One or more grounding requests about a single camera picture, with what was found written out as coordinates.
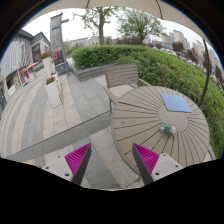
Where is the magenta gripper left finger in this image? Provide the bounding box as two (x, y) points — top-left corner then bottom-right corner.
(41, 142), (93, 186)

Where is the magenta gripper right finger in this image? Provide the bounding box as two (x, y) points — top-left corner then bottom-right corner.
(131, 142), (184, 186)

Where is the colourful computer mouse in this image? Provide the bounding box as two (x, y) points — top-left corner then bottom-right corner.
(160, 124), (176, 136)

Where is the blue mouse pad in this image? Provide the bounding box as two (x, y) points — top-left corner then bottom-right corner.
(161, 94), (192, 113)

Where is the round slatted outdoor table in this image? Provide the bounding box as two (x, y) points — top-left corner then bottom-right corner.
(111, 86), (210, 171)

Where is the white planter with flowers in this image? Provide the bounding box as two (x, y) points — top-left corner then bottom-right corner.
(45, 76), (62, 108)

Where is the slatted outdoor chair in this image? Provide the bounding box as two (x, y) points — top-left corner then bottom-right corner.
(102, 63), (153, 116)

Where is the green hedge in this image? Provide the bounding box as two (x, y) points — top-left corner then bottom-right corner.
(70, 45), (224, 158)

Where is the far white planter box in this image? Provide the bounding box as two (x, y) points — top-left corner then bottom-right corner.
(40, 51), (54, 76)

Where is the dark parasol pole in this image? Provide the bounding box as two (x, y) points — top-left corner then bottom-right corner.
(198, 38), (212, 108)

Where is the tall advertising sign pillar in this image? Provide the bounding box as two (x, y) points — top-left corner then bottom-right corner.
(50, 13), (69, 76)

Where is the beige parasol canopy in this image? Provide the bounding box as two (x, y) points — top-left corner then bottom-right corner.
(23, 0), (209, 43)

